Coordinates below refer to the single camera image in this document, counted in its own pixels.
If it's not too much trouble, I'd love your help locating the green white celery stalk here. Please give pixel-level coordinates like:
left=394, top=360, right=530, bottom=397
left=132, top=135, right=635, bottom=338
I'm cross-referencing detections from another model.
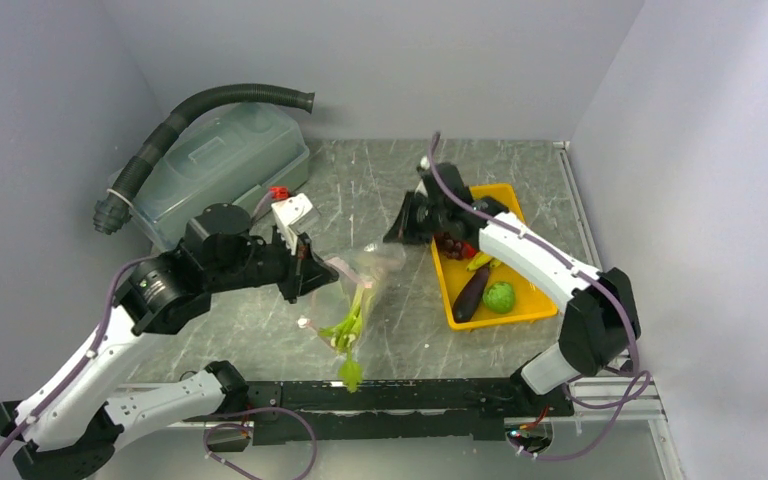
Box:
left=318, top=284, right=375, bottom=394

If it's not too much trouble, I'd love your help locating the orange red mango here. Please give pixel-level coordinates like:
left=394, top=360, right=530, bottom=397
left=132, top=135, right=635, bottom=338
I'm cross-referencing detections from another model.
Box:
left=460, top=242, right=479, bottom=259

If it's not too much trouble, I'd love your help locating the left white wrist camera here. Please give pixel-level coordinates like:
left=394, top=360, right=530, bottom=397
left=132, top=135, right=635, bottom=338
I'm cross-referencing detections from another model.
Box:
left=271, top=193, right=320, bottom=253

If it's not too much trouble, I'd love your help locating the black corrugated hose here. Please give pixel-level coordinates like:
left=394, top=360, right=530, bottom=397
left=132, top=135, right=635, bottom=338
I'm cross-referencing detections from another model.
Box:
left=92, top=83, right=316, bottom=236

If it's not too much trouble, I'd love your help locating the yellow plastic tray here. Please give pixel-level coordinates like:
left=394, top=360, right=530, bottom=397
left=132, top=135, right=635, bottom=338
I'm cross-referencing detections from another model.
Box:
left=430, top=183, right=559, bottom=331

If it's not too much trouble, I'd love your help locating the purple eggplant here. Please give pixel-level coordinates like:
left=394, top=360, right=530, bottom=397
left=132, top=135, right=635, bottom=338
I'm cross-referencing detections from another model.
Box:
left=452, top=265, right=491, bottom=324

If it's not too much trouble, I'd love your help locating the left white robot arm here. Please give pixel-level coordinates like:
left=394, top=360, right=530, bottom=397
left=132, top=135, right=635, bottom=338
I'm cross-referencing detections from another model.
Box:
left=0, top=195, right=338, bottom=479

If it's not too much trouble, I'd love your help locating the clear lidded storage box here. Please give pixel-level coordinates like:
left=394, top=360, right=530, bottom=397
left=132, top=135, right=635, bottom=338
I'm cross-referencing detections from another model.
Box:
left=130, top=103, right=310, bottom=250

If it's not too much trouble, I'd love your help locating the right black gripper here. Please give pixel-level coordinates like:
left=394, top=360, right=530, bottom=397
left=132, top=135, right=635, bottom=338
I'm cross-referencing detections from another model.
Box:
left=384, top=190, right=449, bottom=245

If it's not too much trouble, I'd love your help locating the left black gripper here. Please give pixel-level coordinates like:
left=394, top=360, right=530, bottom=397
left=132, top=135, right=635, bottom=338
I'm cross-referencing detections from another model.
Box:
left=207, top=225, right=339, bottom=303

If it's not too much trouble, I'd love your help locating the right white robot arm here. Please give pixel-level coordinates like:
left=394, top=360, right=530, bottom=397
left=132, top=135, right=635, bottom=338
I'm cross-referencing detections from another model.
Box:
left=383, top=157, right=640, bottom=415

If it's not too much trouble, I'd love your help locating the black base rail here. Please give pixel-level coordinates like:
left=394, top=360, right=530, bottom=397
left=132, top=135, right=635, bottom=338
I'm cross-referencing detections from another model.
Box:
left=219, top=377, right=574, bottom=446

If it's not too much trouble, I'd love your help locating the yellow banana bunch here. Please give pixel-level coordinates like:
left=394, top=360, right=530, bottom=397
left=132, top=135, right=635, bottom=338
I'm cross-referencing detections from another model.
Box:
left=466, top=252, right=502, bottom=271

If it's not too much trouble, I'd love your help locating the purple grape bunch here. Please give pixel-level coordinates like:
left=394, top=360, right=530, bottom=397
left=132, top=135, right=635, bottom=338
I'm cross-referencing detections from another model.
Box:
left=437, top=235, right=465, bottom=260

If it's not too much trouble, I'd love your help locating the clear pink zip top bag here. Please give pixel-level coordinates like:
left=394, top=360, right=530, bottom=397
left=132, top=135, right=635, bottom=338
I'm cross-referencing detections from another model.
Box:
left=297, top=243, right=406, bottom=357

